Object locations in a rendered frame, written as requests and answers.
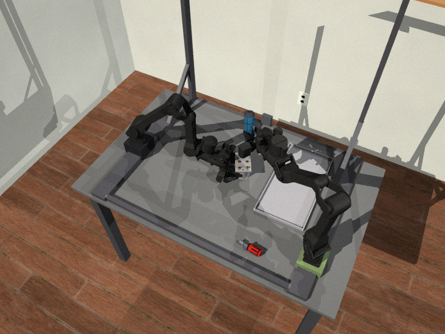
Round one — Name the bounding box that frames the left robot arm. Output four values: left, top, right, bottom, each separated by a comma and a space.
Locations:
254, 127, 351, 268

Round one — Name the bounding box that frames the blue electric nut driver barrel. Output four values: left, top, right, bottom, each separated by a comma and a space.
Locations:
244, 110, 255, 142

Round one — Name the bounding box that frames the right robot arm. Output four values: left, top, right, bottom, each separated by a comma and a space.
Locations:
126, 93, 232, 164

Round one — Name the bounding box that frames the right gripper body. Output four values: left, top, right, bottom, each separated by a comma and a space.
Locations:
209, 144, 236, 183

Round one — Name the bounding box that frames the white shallow rectangular tray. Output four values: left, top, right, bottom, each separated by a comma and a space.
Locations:
254, 143, 334, 231

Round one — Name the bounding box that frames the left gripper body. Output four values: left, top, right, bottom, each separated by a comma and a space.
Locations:
238, 127, 283, 160

